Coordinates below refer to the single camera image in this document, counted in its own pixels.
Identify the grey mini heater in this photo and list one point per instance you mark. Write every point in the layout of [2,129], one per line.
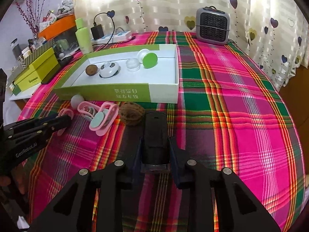
[212,26]

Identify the black charger with cable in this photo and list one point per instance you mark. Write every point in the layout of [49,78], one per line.
[98,32]

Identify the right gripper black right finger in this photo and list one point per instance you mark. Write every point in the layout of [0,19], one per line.
[217,197]

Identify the black stamp with clear cap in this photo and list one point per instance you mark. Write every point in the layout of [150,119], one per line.
[155,146]

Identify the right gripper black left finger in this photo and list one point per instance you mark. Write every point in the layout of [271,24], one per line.
[72,208]

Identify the black phone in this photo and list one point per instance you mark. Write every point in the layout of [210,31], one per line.
[62,63]

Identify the round white grey gadget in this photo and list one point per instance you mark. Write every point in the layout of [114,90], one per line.
[108,69]

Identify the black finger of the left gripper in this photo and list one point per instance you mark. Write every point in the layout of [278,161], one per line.
[13,138]
[27,124]

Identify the lime green shoebox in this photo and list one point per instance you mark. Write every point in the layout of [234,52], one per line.
[40,70]

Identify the white suction cup hook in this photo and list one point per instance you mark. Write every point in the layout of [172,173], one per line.
[76,100]

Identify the chevron patterned box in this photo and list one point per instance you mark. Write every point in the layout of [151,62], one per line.
[30,63]

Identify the green lotion bottle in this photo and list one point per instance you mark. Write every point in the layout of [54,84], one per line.
[83,37]

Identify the plaid pink green blanket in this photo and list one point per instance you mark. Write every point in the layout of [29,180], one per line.
[228,114]

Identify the white power strip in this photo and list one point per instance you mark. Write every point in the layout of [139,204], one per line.
[121,36]

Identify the purple branch decoration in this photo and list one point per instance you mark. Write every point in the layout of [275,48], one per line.
[31,12]

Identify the brown walnut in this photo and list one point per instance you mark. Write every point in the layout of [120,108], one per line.
[91,70]
[131,113]

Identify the green and white tray box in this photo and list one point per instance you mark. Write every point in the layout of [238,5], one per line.
[159,84]

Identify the clear round cap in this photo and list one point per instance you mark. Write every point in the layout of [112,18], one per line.
[133,65]

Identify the pink clip with green pad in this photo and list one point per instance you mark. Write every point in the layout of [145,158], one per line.
[104,118]

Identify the orange storage bin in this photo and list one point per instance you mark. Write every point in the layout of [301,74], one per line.
[57,28]

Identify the person's left hand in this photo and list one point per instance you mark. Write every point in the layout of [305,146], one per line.
[18,176]

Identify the heart patterned curtain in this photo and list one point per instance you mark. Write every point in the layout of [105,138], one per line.
[274,33]

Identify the wooden cabinet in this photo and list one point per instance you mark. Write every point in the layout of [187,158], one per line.
[295,95]

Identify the green white spool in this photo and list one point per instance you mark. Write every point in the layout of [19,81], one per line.
[147,58]

